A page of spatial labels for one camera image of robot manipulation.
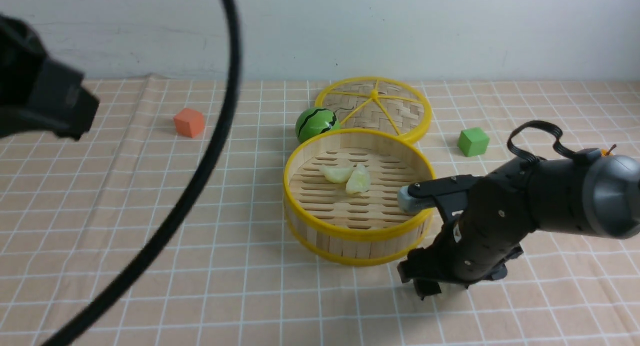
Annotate orange red toy pear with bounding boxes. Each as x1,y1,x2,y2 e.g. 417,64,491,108
600,144,617,157

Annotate bamboo steamer tray yellow rims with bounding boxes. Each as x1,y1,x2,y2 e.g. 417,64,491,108
283,128,435,267

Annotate orange foam cube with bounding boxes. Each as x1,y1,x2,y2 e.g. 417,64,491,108
173,108,206,138

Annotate pink checked tablecloth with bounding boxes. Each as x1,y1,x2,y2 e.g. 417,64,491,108
0,76,639,346

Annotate green toy watermelon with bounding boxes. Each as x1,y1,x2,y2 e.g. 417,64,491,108
294,107,342,144

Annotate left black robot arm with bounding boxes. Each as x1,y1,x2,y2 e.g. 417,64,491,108
0,14,99,141

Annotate left black cable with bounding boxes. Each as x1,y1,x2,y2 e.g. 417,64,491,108
39,0,243,346

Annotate black cable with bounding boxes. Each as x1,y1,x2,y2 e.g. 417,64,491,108
506,120,601,166
39,0,243,346

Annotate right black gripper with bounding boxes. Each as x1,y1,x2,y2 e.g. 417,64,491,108
397,186,535,301

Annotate green foam cube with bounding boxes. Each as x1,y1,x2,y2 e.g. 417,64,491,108
457,127,490,157

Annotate pale green dumpling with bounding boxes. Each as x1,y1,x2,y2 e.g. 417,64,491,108
345,163,371,194
318,165,355,184

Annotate right black cable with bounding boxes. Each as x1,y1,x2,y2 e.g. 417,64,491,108
506,120,601,166

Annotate bamboo steamer lid yellow rim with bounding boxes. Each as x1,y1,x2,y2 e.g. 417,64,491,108
314,76,432,144

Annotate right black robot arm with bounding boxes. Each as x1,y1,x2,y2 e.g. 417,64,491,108
397,149,640,298

